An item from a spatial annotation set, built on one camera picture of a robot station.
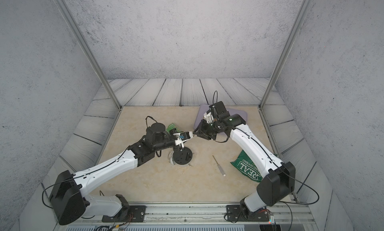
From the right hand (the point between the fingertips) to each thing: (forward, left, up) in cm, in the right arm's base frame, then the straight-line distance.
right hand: (194, 133), depth 74 cm
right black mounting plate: (-29, -19, -25) cm, 43 cm away
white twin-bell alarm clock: (-3, +8, -21) cm, 23 cm away
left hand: (-1, +1, +1) cm, 2 cm away
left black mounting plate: (-31, +30, -23) cm, 49 cm away
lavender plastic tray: (+40, -3, -25) cm, 47 cm away
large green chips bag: (-6, -28, -23) cm, 36 cm away
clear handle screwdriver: (-7, -14, -26) cm, 30 cm away
